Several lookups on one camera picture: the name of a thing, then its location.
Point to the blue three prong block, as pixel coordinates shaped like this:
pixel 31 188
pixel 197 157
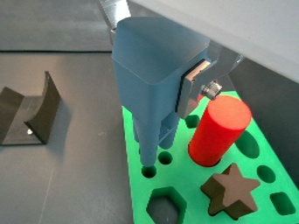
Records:
pixel 155 51

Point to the red cylinder peg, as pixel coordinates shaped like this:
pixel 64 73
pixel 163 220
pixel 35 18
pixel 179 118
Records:
pixel 224 120

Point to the brown star peg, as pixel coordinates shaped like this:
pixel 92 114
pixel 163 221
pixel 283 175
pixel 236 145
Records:
pixel 228 191

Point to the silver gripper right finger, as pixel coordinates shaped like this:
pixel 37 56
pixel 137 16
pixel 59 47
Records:
pixel 200 80

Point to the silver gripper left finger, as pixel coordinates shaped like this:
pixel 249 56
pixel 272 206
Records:
pixel 113 10

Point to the black curved bracket stand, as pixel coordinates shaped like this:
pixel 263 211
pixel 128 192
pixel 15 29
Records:
pixel 27 116

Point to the green shape sorting board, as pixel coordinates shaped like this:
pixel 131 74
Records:
pixel 165 190

